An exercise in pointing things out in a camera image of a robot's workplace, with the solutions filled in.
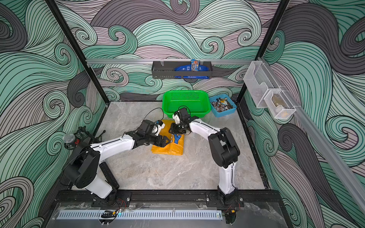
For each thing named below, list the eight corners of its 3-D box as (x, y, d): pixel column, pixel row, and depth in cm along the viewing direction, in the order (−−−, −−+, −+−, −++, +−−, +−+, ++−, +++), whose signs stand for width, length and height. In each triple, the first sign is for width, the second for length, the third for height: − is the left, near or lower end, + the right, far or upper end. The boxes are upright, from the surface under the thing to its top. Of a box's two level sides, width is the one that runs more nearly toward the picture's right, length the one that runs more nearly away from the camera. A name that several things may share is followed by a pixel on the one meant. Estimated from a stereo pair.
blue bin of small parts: (212, 117, 111) (213, 114, 109) (208, 97, 126) (209, 94, 124) (237, 117, 111) (239, 114, 109) (230, 97, 126) (231, 94, 124)
